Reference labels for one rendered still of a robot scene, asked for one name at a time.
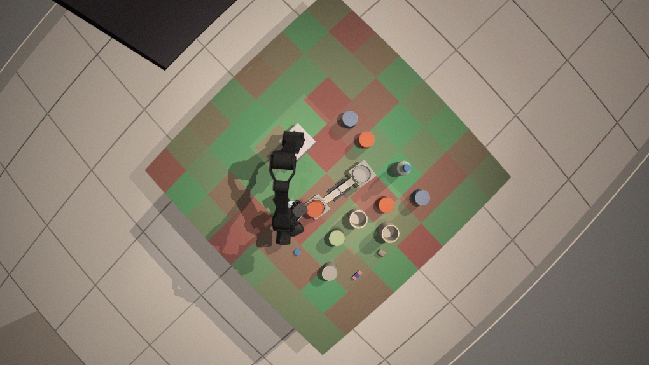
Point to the pale green cylinder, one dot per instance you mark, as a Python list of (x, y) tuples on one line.
[(336, 237)]

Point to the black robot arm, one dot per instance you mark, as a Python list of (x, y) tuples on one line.
[(283, 221)]

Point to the orange cylinder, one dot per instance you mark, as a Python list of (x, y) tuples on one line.
[(315, 208), (365, 140), (385, 204)]

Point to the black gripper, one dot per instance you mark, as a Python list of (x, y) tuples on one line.
[(298, 226)]

